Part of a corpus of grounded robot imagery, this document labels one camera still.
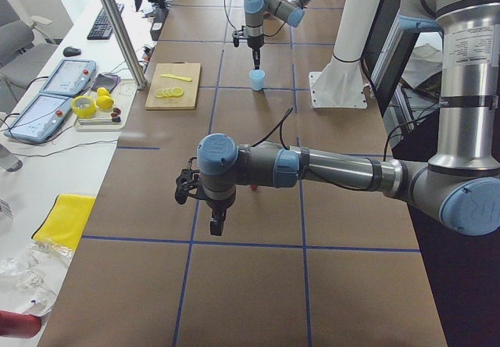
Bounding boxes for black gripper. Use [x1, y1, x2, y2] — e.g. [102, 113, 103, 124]
[247, 34, 263, 70]
[206, 198, 235, 235]

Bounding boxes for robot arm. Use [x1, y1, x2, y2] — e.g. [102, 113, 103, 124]
[234, 0, 312, 70]
[194, 0, 499, 236]

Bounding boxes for light blue plastic cup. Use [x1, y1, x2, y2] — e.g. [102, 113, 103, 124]
[248, 69, 266, 91]

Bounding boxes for yellow plastic knife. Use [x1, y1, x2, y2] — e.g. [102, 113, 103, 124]
[160, 73, 193, 82]

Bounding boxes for lemon slice top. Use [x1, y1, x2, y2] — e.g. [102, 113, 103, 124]
[173, 87, 184, 97]

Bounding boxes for lemon slice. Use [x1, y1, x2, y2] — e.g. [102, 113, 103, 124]
[161, 89, 172, 98]
[155, 89, 166, 98]
[173, 87, 184, 97]
[166, 88, 176, 97]

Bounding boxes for bamboo cutting board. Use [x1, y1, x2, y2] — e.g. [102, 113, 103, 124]
[145, 63, 201, 110]

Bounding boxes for lemon slice bottom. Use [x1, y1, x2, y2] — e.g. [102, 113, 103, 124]
[155, 89, 166, 98]

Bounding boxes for purple wallet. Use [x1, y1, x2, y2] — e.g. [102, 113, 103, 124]
[91, 73, 121, 92]

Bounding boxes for yellow cloth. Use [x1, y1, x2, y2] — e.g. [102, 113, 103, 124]
[31, 194, 96, 251]

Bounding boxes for white tray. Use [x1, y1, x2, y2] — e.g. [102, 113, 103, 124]
[74, 110, 127, 132]

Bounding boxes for black keyboard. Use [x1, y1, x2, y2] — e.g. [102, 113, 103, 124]
[87, 8, 113, 41]

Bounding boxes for yellow lemon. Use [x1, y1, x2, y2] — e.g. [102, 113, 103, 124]
[95, 87, 114, 110]

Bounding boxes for yellow tape roll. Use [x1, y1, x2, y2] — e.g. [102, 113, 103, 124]
[71, 95, 97, 119]

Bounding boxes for teach pendant far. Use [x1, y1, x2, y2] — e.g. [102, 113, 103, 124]
[41, 59, 97, 97]

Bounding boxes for teach pendant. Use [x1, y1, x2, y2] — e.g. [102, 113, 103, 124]
[4, 92, 73, 143]
[41, 59, 97, 97]

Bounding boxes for black computer mouse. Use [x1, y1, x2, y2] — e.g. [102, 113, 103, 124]
[62, 46, 81, 57]

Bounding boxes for clear plastic bag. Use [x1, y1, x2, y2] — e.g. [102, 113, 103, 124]
[1, 241, 74, 317]

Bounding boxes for teach pendant near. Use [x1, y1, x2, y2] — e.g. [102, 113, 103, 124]
[4, 92, 73, 143]

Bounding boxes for red bottle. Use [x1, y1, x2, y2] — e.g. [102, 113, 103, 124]
[1, 310, 41, 338]

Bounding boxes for grey office chair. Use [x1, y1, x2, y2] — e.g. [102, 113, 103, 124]
[1, 0, 58, 102]

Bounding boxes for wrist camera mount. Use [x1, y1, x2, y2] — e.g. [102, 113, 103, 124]
[232, 26, 248, 48]
[174, 157, 202, 205]

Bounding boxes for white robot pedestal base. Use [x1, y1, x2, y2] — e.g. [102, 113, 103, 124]
[309, 0, 380, 109]

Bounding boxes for aluminium frame post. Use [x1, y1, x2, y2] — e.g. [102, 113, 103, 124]
[100, 0, 148, 90]

